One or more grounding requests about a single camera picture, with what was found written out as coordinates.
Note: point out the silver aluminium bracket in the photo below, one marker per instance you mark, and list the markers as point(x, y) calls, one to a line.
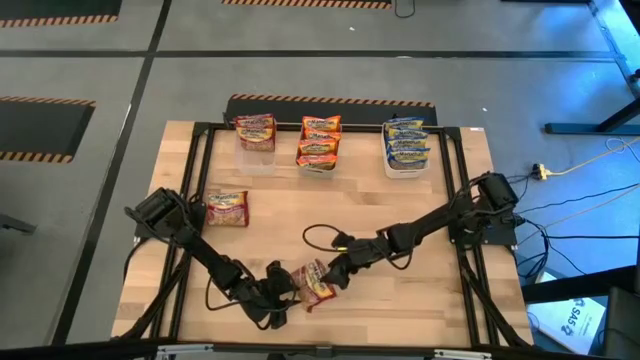
point(185, 349)
point(462, 354)

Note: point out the black aluminium table frame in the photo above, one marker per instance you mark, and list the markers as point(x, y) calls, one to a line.
point(452, 134)

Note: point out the white printed cardboard box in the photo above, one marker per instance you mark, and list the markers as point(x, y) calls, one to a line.
point(565, 322)

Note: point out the grey metal foot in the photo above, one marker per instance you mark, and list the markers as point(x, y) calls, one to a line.
point(15, 223)

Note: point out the black chair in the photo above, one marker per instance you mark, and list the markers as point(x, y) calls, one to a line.
point(622, 325)

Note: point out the white plastic bin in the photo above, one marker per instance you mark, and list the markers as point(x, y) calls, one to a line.
point(400, 174)

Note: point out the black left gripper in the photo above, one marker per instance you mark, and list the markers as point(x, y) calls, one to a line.
point(265, 300)

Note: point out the yellow power plug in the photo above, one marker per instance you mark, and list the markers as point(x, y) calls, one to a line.
point(539, 171)

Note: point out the black hazard-striped floor mat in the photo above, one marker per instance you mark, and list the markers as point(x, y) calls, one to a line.
point(360, 112)
point(40, 130)
point(50, 7)
point(300, 3)

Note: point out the black desk frame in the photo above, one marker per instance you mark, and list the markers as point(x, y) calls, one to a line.
point(575, 128)

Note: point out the black metal crossbar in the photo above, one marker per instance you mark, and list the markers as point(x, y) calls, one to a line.
point(380, 351)

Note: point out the black table edge bar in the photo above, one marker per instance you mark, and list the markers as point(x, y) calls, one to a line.
point(575, 290)

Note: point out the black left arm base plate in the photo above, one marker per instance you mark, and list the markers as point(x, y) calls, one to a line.
point(145, 234)

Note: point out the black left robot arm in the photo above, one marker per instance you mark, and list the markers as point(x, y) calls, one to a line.
point(210, 260)

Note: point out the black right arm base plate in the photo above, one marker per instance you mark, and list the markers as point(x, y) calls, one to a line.
point(502, 237)

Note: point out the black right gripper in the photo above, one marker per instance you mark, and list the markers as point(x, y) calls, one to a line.
point(365, 247)

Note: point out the blue soy sauce ramen packet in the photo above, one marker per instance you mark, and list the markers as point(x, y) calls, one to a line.
point(409, 159)
point(407, 134)
point(408, 145)
point(404, 123)

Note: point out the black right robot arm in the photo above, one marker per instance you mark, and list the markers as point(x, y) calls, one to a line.
point(430, 222)

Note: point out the clear plastic bin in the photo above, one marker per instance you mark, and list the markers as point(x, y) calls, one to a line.
point(255, 165)

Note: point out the grey plastic bin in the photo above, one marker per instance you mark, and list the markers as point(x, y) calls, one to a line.
point(315, 174)

